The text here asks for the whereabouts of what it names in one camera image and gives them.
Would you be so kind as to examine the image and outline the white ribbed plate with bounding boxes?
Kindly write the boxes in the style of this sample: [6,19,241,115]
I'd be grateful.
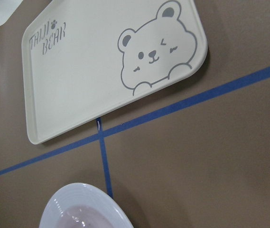
[39,183,133,228]

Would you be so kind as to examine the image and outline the cream bear tray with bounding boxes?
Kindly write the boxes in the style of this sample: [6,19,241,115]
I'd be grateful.
[21,0,208,144]

